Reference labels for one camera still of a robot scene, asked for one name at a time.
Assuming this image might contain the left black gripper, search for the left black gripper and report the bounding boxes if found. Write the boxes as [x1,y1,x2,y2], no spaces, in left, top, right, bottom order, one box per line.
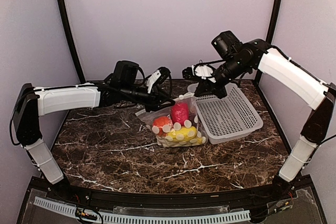
[122,83,176,113]

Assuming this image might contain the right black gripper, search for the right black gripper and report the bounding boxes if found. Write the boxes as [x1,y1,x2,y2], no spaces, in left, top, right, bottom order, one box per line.
[194,56,250,98]

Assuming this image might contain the white plastic perforated basket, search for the white plastic perforated basket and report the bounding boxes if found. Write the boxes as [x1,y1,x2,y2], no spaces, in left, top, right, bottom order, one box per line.
[196,83,264,145]

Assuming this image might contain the red bell pepper toy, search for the red bell pepper toy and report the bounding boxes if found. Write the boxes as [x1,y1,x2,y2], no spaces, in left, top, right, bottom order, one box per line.
[171,103,189,125]

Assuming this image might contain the orange pumpkin toy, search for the orange pumpkin toy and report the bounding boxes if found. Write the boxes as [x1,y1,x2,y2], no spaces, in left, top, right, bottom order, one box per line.
[152,116,173,135]

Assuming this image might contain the clear polka dot zip bag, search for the clear polka dot zip bag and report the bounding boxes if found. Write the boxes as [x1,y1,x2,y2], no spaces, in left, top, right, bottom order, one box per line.
[135,92,207,144]

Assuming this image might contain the yellow corn toy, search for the yellow corn toy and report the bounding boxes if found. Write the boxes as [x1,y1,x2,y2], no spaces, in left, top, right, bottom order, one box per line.
[165,126,207,146]

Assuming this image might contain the dark red grape bunch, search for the dark red grape bunch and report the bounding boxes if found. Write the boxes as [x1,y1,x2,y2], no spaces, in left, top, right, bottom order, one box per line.
[189,113,199,127]

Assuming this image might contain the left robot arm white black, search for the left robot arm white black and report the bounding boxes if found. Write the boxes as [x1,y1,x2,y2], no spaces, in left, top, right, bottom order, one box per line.
[9,60,175,201]

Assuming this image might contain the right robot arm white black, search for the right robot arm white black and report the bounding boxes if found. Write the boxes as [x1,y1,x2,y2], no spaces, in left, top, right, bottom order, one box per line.
[191,31,335,200]

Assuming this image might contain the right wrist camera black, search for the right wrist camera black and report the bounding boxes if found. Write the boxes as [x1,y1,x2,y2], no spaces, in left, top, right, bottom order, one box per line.
[182,63,216,83]

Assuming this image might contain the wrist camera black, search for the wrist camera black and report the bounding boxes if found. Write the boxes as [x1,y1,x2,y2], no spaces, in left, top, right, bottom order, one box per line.
[145,67,171,94]
[182,63,216,83]

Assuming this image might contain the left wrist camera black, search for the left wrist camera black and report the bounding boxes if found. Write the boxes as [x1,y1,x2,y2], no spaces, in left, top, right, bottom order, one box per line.
[145,67,171,94]

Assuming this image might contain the black front rail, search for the black front rail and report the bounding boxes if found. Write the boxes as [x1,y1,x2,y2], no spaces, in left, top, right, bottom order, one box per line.
[28,175,311,209]

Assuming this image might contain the left black frame post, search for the left black frame post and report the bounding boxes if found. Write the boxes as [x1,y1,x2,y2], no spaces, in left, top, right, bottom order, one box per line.
[57,0,86,83]

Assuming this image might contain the black frame post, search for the black frame post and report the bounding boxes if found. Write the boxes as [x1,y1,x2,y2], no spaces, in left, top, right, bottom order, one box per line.
[266,0,281,44]
[57,0,86,83]

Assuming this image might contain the right black frame post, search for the right black frame post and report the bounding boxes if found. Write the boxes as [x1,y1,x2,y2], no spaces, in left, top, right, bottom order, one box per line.
[266,0,281,44]

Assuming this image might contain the white slotted cable duct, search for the white slotted cable duct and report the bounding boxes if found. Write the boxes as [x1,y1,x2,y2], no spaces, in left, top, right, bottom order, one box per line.
[33,196,251,223]

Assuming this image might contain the small circuit board with wires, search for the small circuit board with wires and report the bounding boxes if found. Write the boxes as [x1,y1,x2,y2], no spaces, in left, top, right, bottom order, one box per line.
[75,208,101,223]

